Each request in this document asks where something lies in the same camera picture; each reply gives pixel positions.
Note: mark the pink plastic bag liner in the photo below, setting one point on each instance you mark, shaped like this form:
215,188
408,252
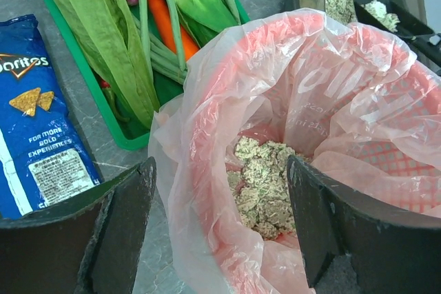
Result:
275,101

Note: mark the beige cat litter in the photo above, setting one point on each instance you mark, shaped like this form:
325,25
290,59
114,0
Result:
342,11

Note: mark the green long beans bundle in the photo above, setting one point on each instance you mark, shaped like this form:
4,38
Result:
177,29

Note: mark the red mesh waste basket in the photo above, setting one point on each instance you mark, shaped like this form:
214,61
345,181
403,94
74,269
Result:
396,156

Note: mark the orange carrot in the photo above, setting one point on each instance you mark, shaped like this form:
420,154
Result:
161,14

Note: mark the blue Doritos chip bag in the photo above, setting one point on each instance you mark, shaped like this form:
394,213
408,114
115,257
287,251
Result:
43,160

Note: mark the green lettuce leaf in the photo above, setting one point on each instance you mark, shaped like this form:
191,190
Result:
108,36

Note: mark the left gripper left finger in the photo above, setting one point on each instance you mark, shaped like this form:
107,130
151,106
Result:
90,243

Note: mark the black litter scoop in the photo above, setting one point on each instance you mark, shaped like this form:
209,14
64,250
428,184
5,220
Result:
408,28

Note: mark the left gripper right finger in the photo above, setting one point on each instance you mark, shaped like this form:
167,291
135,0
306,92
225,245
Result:
392,250

